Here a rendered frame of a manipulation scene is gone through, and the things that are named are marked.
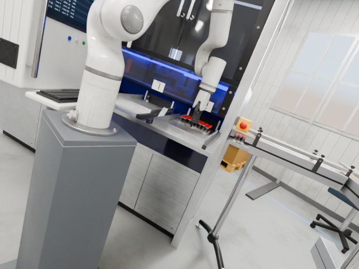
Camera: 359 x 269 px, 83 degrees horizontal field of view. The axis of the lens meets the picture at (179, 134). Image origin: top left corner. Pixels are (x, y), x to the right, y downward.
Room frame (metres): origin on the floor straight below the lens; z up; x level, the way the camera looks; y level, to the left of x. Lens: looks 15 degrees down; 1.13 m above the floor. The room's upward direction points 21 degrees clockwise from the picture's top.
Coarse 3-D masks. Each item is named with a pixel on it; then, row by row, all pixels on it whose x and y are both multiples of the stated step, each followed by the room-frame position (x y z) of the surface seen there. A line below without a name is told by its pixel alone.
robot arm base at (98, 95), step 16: (96, 80) 0.62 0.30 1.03; (112, 80) 0.64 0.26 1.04; (80, 96) 0.63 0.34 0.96; (96, 96) 0.62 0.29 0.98; (112, 96) 0.66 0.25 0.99; (80, 112) 0.62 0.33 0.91; (96, 112) 0.63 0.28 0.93; (112, 112) 0.69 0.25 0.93; (80, 128) 0.59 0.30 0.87; (96, 128) 0.64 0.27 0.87; (112, 128) 0.70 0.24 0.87
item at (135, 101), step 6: (120, 96) 1.10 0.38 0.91; (126, 96) 1.24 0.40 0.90; (132, 96) 1.31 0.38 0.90; (138, 96) 1.38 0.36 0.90; (120, 102) 1.10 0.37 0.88; (126, 102) 1.09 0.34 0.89; (132, 102) 1.08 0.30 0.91; (138, 102) 1.27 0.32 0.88; (144, 102) 1.35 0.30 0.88; (138, 108) 1.06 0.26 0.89; (144, 108) 1.06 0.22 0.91; (150, 108) 1.23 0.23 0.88; (156, 108) 1.30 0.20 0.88; (168, 108) 1.27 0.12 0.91; (174, 108) 1.37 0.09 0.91
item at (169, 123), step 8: (160, 120) 0.90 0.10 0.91; (168, 120) 1.09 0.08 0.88; (176, 120) 1.17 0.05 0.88; (168, 128) 0.89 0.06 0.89; (176, 128) 0.88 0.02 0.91; (184, 128) 1.05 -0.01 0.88; (184, 136) 0.87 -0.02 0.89; (192, 136) 0.86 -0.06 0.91; (200, 136) 1.01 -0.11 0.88; (208, 136) 1.07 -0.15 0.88; (200, 144) 0.85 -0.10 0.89
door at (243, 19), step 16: (208, 0) 1.30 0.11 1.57; (240, 0) 1.26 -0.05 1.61; (256, 0) 1.24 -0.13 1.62; (208, 16) 1.30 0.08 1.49; (240, 16) 1.25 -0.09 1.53; (256, 16) 1.23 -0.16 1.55; (192, 32) 1.31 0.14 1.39; (208, 32) 1.29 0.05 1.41; (240, 32) 1.24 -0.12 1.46; (192, 48) 1.30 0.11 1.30; (224, 48) 1.25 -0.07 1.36; (240, 48) 1.23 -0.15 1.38; (192, 64) 1.29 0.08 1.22; (240, 80) 1.21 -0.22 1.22
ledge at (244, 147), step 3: (228, 138) 1.22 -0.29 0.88; (231, 138) 1.26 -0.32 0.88; (228, 141) 1.18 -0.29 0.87; (231, 141) 1.18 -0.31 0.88; (231, 144) 1.17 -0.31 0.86; (234, 144) 1.17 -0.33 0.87; (237, 144) 1.17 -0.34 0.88; (240, 144) 1.18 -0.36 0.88; (243, 144) 1.21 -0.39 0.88; (246, 144) 1.25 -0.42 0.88; (240, 147) 1.16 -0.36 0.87; (243, 147) 1.16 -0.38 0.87; (246, 147) 1.16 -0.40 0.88; (246, 150) 1.15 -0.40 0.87
